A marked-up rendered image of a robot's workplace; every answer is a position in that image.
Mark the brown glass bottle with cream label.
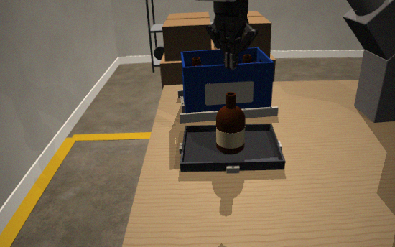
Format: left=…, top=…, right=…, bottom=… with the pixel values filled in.
left=216, top=92, right=246, bottom=154

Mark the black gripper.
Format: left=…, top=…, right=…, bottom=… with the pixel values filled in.
left=206, top=0, right=258, bottom=70

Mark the dark blue crate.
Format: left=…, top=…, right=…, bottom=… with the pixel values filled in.
left=181, top=47, right=273, bottom=113

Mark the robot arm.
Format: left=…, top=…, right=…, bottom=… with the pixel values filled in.
left=196, top=0, right=385, bottom=16

